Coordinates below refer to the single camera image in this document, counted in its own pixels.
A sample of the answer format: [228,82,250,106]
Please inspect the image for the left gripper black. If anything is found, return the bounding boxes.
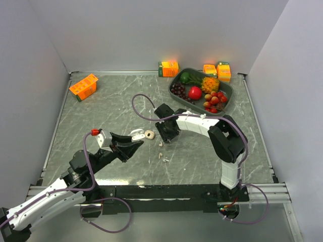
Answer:
[89,131,143,174]

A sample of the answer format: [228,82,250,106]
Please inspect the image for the white earbud charging case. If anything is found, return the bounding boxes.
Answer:
[130,129,146,141]

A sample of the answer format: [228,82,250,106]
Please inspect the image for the beige earbud charging case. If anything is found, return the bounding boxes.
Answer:
[144,130,155,140]

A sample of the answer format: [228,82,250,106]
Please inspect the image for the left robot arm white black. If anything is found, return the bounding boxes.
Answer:
[1,129,144,241]

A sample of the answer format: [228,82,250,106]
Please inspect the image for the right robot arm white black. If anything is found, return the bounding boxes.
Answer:
[154,104,247,201]

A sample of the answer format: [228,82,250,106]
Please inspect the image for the purple grape bunch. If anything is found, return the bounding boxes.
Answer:
[171,83,195,104]

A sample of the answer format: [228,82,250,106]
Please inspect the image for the red apple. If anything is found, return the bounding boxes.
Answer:
[188,86,202,100]

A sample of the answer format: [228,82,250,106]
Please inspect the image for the dark grey fruit tray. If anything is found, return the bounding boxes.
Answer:
[169,68,233,116]

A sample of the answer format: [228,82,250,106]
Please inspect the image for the red cherry bunch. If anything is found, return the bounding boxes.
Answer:
[203,91,228,113]

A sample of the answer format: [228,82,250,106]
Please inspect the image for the green lime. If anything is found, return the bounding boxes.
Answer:
[180,72,190,84]

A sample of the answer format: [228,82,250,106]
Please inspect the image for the green leafy sprig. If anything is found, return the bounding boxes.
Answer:
[188,74,203,86]

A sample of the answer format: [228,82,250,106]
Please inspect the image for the orange juice carton centre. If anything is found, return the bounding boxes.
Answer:
[158,62,179,77]

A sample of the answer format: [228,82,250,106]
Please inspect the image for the orange spiky fruit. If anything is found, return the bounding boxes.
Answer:
[201,77,220,94]

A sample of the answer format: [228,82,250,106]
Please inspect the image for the orange juice carton left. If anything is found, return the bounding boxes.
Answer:
[69,74,98,102]

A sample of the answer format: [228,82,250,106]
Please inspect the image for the orange juice carton lying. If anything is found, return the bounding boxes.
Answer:
[203,64,218,77]

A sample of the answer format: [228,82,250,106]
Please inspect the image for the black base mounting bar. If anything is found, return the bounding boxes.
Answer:
[81,184,249,218]

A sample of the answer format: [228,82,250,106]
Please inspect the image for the orange juice carton right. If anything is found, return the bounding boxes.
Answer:
[217,62,231,82]

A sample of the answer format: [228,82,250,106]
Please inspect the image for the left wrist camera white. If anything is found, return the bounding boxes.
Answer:
[95,130,112,150]

